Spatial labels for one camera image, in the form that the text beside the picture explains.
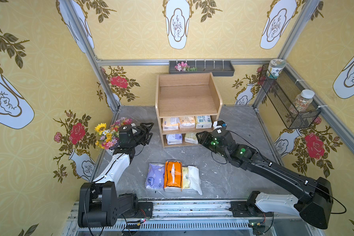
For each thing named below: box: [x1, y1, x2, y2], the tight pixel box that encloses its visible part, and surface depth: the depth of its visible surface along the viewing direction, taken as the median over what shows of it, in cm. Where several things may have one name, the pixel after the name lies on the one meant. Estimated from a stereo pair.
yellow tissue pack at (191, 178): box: [181, 166, 203, 196], surface depth 80 cm
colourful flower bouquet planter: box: [94, 117, 133, 150], surface depth 85 cm
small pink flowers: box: [174, 61, 198, 72], surface depth 89 cm
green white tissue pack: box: [195, 115, 213, 129], surface depth 85 cm
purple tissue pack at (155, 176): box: [145, 162, 166, 190], surface depth 81 cm
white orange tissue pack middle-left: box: [162, 117, 180, 131], surface depth 85 cm
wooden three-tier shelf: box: [155, 72, 223, 149], surface depth 86 cm
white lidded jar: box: [266, 58, 287, 80], surface depth 87 cm
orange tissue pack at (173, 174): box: [164, 160, 183, 189], surface depth 81 cm
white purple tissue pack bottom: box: [166, 133, 183, 146], surface depth 96 cm
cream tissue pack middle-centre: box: [179, 116, 196, 129], surface depth 86 cm
